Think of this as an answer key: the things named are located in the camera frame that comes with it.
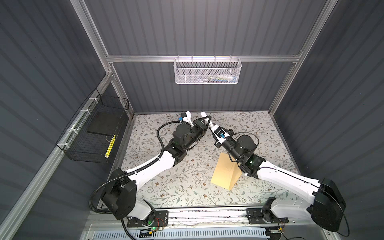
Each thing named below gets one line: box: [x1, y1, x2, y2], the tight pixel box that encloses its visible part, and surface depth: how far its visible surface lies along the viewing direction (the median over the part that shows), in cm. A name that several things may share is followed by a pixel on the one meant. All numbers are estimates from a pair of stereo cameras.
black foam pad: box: [87, 110, 124, 136], surface depth 76 cm
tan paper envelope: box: [210, 152, 242, 190], surface depth 89 cm
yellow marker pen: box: [105, 134, 117, 159], surface depth 70 cm
